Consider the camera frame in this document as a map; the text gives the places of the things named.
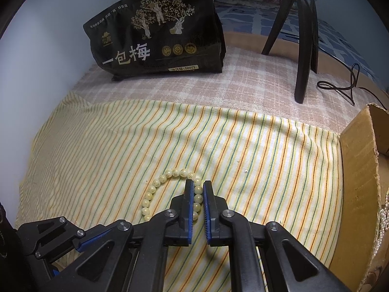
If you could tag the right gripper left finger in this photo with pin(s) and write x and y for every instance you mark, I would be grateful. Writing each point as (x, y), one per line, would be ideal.
(138, 259)

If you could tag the black tripod stand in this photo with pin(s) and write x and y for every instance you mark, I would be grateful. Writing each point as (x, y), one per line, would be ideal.
(308, 41)

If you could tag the black plum snack bag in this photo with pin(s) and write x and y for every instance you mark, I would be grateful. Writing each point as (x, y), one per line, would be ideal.
(138, 37)

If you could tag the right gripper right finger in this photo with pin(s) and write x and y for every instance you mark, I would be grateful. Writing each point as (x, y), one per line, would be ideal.
(263, 257)

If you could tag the open cardboard box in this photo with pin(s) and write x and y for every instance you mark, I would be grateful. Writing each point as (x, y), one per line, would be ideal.
(361, 252)

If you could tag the blue white patterned quilt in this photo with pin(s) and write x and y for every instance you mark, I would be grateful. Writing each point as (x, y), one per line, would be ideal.
(348, 29)

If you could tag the pink checkered bed sheet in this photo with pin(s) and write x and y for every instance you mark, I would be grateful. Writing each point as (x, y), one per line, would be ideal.
(249, 81)

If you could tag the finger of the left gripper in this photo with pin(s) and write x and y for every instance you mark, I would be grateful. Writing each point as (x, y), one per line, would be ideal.
(81, 253)
(49, 238)

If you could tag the yellow striped bed cloth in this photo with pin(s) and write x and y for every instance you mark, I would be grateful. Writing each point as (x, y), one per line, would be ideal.
(98, 163)

